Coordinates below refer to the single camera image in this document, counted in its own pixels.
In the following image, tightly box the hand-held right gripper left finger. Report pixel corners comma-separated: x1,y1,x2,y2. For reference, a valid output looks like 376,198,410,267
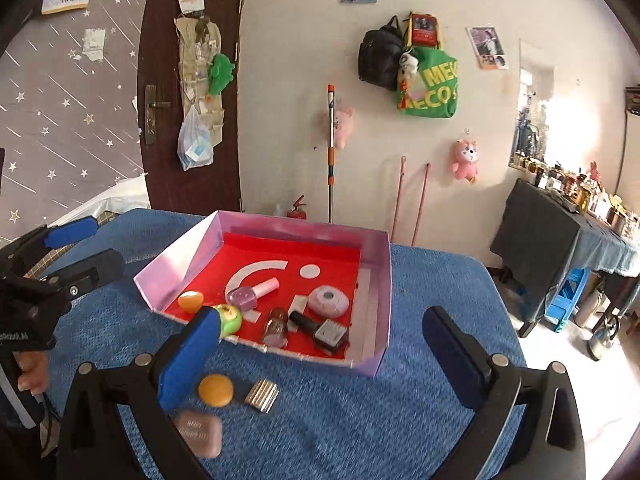
56,305,223,480

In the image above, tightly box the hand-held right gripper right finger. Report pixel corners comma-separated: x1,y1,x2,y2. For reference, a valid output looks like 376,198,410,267
422,305,587,480

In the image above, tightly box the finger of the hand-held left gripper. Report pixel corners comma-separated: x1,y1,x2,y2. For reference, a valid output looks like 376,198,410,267
0,216,99,281
37,248,126,311

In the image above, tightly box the amber dome soap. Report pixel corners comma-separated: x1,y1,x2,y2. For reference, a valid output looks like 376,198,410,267
198,374,234,407
177,291,205,315

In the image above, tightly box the green yellow turtle toy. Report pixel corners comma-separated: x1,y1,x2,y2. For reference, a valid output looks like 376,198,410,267
210,304,243,336

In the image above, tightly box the pink nail polish bottle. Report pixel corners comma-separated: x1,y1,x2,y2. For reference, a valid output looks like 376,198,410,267
225,276,281,311

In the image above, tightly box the silver ribbed metal block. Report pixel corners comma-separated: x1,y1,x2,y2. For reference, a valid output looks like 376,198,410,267
244,379,279,414

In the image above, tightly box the glitter nail polish bottle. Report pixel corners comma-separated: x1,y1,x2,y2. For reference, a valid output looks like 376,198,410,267
261,307,291,347

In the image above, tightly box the pink cardboard box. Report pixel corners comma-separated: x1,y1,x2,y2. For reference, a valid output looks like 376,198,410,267
133,210,392,378

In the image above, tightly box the pink round compact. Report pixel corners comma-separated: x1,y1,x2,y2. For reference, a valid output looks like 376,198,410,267
306,285,351,317

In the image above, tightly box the person's left hand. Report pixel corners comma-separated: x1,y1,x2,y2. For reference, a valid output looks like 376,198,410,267
16,350,51,396

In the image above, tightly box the white plastic sheet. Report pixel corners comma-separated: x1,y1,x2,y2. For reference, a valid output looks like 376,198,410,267
50,175,151,231

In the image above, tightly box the brown door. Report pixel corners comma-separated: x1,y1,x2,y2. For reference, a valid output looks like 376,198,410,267
137,0,248,213

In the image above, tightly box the blue terry blanket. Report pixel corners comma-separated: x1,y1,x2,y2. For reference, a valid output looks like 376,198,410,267
37,208,528,480

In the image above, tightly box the blue plastic stool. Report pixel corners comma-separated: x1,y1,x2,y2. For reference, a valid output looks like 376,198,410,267
545,267,591,333

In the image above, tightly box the table with dark cloth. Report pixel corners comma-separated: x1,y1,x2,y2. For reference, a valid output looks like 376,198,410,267
490,177,640,338

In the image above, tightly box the white plastic bag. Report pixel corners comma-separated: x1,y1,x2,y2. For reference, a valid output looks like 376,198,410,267
177,105,215,172

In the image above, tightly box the pink broom stick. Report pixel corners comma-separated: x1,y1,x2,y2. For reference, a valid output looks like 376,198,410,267
412,162,431,247
391,156,407,243

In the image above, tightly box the steel kettle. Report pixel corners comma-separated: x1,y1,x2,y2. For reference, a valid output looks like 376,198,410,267
587,312,621,362

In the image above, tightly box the torn white paper patch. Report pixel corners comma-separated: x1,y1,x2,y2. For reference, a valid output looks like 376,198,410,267
82,28,107,62

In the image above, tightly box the pink pig plush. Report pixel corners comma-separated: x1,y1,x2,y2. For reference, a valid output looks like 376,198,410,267
452,139,480,183

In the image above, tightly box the row of bottles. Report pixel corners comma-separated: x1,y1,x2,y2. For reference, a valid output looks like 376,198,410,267
515,150,640,241

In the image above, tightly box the green plush toy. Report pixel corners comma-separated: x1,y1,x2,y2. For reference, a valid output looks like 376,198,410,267
207,53,236,96

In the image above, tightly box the beige hanging organizer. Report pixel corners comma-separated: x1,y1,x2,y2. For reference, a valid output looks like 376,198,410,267
174,12,223,163

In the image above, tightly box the mop pole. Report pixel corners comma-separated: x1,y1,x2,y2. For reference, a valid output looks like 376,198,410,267
326,84,337,223

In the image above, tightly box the pale pink plush toy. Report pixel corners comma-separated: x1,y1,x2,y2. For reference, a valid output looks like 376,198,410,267
334,106,355,150

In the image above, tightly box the green tote bag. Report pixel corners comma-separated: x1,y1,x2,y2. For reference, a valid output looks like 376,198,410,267
397,46,460,119

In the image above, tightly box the panda plush charm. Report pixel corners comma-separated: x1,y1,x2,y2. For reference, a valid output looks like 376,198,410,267
398,50,420,80

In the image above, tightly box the black backpack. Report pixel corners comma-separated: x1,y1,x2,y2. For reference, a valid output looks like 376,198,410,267
358,16,406,92

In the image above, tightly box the red hanging pouch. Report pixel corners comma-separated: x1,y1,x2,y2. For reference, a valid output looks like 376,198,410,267
407,12,443,50

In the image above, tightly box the brass door handle plate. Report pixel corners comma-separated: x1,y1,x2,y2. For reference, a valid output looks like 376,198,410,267
144,85,171,146

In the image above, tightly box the wall mirror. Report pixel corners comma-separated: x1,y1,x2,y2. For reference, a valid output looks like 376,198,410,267
510,40,556,168

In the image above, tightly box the wall photo poster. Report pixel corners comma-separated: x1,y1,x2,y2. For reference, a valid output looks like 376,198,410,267
466,26,509,71

